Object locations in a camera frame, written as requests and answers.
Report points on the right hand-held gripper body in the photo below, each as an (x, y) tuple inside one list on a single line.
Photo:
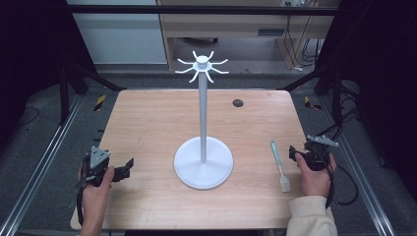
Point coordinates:
[(316, 154)]

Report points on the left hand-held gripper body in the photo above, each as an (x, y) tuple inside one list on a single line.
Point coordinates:
[(97, 161)]

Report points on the person's right hand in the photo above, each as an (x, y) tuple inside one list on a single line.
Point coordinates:
[(314, 180)]

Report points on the person's left hand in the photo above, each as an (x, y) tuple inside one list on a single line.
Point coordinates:
[(95, 193)]

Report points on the yellow black tape strip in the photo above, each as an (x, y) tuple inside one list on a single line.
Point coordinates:
[(100, 102), (309, 103)]

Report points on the dark round table grommet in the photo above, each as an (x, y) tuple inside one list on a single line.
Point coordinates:
[(238, 103)]

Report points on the white hook rack stand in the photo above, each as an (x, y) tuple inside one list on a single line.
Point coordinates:
[(203, 131)]

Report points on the white cabinet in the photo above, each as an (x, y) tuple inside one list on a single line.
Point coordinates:
[(121, 36)]

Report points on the aluminium floor rail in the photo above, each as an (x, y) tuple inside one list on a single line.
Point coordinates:
[(360, 183), (39, 167)]

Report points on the black metal frame strut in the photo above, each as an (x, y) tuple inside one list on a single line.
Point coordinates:
[(336, 95), (64, 95)]

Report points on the black horizontal frame bar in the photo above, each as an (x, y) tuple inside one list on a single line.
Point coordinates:
[(196, 10)]

